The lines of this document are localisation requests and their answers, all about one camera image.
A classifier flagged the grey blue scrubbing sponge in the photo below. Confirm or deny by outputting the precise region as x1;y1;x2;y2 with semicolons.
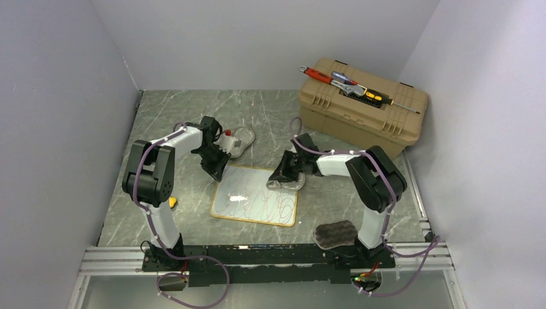
266;173;306;191

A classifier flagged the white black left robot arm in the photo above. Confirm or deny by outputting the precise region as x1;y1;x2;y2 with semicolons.
122;117;233;270

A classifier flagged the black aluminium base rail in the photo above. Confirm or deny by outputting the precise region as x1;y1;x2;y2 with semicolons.
79;243;455;287

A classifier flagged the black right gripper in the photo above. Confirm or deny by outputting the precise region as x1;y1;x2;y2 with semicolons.
269;151;305;183

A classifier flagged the tan plastic toolbox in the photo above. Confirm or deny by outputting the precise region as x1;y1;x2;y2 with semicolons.
298;58;429;159

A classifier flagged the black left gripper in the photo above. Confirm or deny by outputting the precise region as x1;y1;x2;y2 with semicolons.
196;145;232;183

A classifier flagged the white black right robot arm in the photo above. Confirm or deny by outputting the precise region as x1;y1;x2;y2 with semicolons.
266;133;408;267

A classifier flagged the yellow black screwdriver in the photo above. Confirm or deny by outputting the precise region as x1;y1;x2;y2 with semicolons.
364;88;421;115

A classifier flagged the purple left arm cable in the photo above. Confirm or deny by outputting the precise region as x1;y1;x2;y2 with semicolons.
132;122;231;309

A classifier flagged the dark wavy foam sponge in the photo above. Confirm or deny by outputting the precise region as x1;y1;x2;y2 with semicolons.
313;220;357;250

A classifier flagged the blue red screwdriver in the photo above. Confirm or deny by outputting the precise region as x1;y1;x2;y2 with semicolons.
331;71;359;86

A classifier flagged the yellow black sponge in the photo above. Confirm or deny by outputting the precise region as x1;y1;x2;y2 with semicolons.
168;197;178;209

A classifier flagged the grey silver scrubbing sponge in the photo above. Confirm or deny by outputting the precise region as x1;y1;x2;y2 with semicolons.
229;127;256;160

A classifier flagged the yellow framed whiteboard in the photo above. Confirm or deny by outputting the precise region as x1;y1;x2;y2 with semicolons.
210;165;297;227

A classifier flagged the red handled adjustable wrench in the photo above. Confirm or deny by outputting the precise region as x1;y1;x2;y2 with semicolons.
299;66;366;97

